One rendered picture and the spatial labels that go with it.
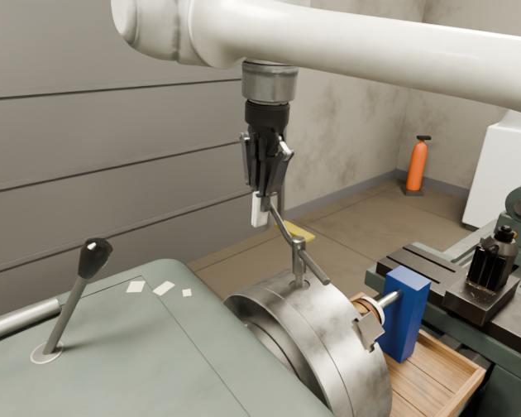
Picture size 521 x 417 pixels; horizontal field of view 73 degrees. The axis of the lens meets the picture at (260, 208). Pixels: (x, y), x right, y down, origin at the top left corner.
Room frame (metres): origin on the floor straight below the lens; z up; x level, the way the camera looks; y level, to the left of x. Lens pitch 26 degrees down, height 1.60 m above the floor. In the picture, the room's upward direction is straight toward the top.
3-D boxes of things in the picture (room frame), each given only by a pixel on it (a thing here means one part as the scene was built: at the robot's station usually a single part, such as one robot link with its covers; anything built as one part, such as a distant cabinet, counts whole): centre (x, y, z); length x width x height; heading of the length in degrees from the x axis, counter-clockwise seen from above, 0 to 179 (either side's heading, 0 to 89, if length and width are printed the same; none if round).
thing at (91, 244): (0.33, 0.19, 1.38); 0.04 x 0.03 x 0.05; 127
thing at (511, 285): (0.76, -0.59, 1.00); 0.20 x 0.10 x 0.05; 127
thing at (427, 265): (0.82, -0.57, 0.95); 0.43 x 0.18 x 0.04; 37
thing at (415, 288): (0.67, -0.34, 1.00); 0.08 x 0.06 x 0.23; 37
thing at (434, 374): (0.63, -0.30, 0.89); 0.36 x 0.30 x 0.04; 37
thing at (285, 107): (0.61, -0.01, 1.47); 0.08 x 0.07 x 0.09; 38
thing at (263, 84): (0.60, -0.01, 1.54); 0.09 x 0.09 x 0.06
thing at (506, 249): (0.77, -0.61, 1.14); 0.08 x 0.08 x 0.03
